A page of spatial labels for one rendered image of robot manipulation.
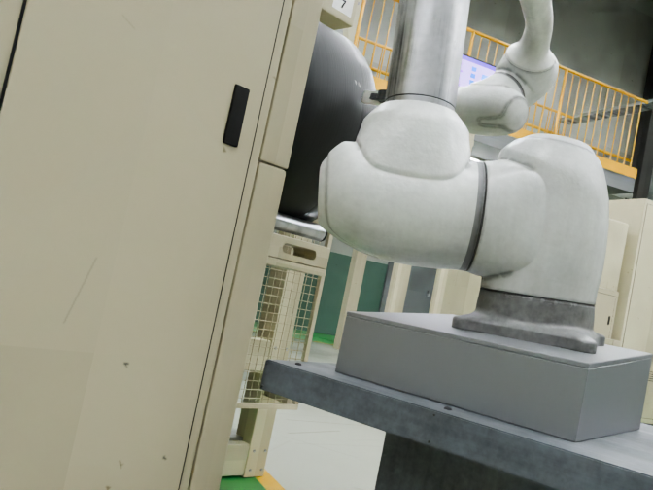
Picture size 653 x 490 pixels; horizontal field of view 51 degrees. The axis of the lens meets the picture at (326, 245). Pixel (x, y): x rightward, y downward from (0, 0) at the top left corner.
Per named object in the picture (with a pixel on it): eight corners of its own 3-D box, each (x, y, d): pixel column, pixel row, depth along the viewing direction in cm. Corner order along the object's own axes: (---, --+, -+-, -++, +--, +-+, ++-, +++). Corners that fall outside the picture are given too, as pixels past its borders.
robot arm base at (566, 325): (606, 343, 103) (612, 306, 103) (594, 354, 83) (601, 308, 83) (486, 321, 111) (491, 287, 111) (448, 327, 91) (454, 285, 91)
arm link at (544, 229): (617, 309, 87) (642, 137, 87) (473, 287, 88) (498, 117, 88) (575, 300, 103) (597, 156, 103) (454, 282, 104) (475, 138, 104)
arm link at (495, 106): (448, 140, 150) (484, 115, 157) (509, 150, 139) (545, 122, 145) (439, 94, 145) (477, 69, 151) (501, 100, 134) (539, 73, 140)
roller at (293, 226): (223, 214, 162) (227, 195, 163) (213, 213, 166) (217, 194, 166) (326, 242, 187) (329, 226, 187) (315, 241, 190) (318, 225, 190)
